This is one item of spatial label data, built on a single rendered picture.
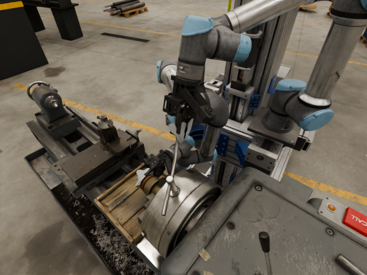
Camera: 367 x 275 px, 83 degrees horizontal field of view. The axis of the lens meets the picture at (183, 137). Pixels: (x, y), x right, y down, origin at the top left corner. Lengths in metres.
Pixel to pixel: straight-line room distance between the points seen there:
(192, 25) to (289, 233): 0.59
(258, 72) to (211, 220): 0.82
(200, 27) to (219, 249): 0.55
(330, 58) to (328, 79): 0.07
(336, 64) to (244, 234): 0.59
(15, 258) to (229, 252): 1.95
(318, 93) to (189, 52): 0.51
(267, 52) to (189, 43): 0.65
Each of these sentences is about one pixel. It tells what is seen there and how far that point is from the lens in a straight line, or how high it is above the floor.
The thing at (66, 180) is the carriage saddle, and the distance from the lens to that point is 1.25.
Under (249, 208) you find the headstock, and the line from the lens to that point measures 0.66.
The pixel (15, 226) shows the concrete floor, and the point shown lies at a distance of 2.48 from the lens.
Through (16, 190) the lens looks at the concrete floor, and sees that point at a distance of 2.75.
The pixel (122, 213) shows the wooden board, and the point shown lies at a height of 0.88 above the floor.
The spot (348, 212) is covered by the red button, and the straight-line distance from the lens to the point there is 0.77.
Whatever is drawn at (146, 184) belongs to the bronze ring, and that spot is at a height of 1.11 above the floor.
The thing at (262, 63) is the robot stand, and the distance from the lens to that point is 1.17.
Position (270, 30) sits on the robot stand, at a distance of 1.13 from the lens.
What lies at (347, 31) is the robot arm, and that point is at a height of 1.64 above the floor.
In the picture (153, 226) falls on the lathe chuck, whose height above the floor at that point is 1.17.
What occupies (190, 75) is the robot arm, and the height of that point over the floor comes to 1.56.
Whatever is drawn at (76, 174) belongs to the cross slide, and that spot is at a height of 0.97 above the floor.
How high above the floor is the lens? 1.81
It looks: 43 degrees down
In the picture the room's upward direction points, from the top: straight up
